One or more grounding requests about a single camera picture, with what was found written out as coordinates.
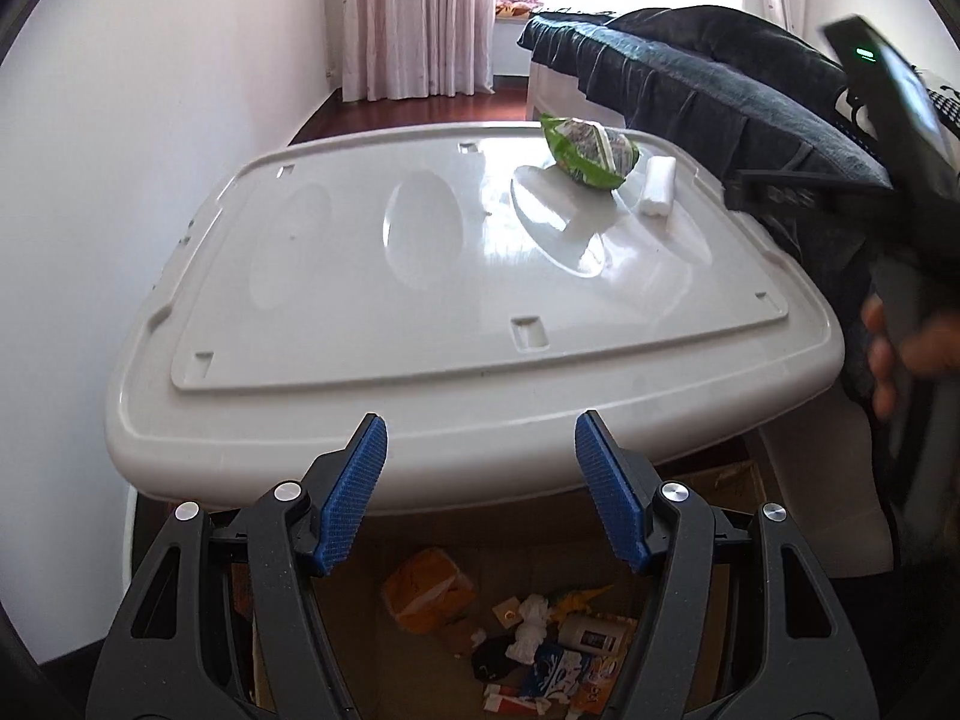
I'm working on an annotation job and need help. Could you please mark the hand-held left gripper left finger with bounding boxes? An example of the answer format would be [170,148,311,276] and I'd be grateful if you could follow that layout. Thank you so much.
[86,414,389,720]

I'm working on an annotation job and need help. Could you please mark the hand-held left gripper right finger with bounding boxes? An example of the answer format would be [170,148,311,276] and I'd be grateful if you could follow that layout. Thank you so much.
[575,411,878,720]

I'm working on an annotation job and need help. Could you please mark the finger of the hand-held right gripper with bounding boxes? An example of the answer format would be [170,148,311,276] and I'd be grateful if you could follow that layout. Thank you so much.
[724,167,897,230]

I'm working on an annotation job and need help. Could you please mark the cardboard box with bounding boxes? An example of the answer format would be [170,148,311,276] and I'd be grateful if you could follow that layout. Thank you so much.
[229,457,770,720]

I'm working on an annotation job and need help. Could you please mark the orange toy dinosaur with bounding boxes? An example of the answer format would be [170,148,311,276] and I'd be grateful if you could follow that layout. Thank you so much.
[551,585,612,623]

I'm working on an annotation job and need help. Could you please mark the orange plastic bag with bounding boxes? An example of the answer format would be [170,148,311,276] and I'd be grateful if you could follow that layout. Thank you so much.
[382,547,477,638]

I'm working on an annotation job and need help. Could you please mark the white plastic bag roll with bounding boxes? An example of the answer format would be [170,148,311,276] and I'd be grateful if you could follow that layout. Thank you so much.
[640,155,678,217]

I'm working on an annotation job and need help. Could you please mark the white plastic jar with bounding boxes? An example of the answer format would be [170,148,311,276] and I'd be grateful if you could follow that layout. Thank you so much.
[556,611,629,653]

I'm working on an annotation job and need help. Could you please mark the white tissue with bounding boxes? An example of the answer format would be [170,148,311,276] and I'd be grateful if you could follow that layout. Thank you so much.
[506,594,552,661]

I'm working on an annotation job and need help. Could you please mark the blue tissue carton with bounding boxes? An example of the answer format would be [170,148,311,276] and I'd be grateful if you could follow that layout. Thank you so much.
[517,645,593,698]

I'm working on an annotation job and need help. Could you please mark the orange drink pouch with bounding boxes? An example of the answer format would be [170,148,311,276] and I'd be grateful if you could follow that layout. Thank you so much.
[574,652,627,713]

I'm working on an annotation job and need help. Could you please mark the black round pouch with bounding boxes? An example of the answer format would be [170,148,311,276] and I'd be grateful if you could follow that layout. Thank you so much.
[471,636,526,683]

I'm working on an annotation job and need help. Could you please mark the person's right hand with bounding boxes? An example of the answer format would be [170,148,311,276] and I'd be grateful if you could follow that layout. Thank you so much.
[862,296,960,421]

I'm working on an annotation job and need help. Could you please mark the black white printed pillow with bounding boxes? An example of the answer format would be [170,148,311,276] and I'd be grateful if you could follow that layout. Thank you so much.
[834,71,960,147]

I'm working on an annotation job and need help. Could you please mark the dark blue bed blanket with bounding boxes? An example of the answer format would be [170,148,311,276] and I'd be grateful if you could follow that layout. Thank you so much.
[517,6,901,406]

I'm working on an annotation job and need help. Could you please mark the green snack packet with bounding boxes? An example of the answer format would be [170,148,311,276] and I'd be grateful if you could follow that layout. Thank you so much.
[541,114,638,192]

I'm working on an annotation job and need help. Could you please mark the white plastic storage bin lid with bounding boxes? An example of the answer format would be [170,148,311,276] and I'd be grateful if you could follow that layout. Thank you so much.
[105,122,847,518]

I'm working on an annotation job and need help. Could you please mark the wide pink patterned curtain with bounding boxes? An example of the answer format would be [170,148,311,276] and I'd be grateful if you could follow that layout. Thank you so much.
[341,0,496,102]

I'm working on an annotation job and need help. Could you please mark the white bed frame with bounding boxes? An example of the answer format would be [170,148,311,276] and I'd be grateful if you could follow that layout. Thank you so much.
[527,62,899,580]

